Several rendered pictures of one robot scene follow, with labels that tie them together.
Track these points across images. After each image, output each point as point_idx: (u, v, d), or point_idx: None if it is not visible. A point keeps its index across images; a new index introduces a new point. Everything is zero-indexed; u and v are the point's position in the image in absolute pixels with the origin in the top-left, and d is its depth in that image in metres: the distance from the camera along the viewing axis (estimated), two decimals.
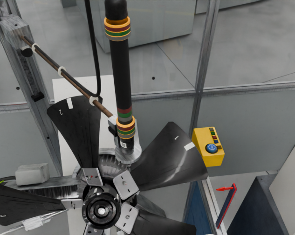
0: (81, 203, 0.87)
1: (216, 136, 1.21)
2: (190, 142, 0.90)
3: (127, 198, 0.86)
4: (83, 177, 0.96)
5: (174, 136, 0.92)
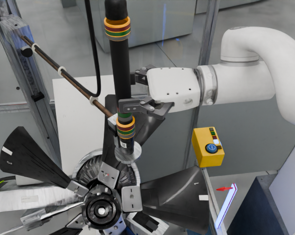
0: (84, 192, 0.87)
1: (216, 136, 1.21)
2: (206, 195, 0.92)
3: (128, 212, 0.86)
4: (83, 177, 0.96)
5: (195, 181, 0.94)
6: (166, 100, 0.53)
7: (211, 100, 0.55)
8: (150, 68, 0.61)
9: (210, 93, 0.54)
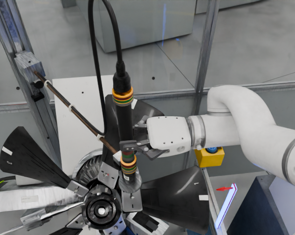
0: (84, 192, 0.87)
1: None
2: (206, 195, 0.92)
3: (128, 212, 0.86)
4: (83, 177, 0.96)
5: (195, 181, 0.94)
6: (162, 148, 0.63)
7: (200, 147, 0.66)
8: (146, 120, 0.71)
9: (199, 141, 0.65)
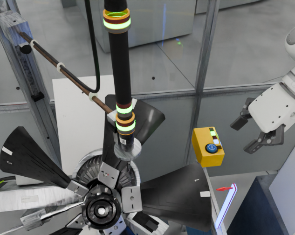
0: (84, 192, 0.87)
1: (216, 136, 1.21)
2: (207, 191, 0.90)
3: (128, 212, 0.86)
4: (83, 177, 0.96)
5: (195, 177, 0.92)
6: (275, 127, 0.61)
7: None
8: (249, 102, 0.71)
9: None
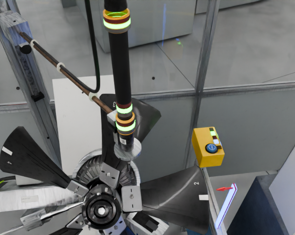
0: (107, 183, 0.87)
1: (216, 136, 1.21)
2: None
3: (104, 231, 0.86)
4: (83, 177, 0.96)
5: None
6: None
7: None
8: None
9: None
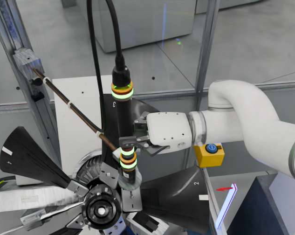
0: (107, 183, 0.87)
1: None
2: None
3: (104, 231, 0.86)
4: (83, 177, 0.96)
5: None
6: (162, 144, 0.62)
7: (201, 143, 0.65)
8: (146, 116, 0.70)
9: (200, 137, 0.64)
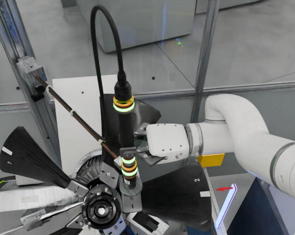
0: (107, 183, 0.87)
1: None
2: None
3: (104, 231, 0.86)
4: (83, 177, 0.96)
5: None
6: (161, 155, 0.65)
7: (198, 154, 0.68)
8: (146, 127, 0.73)
9: (197, 148, 0.67)
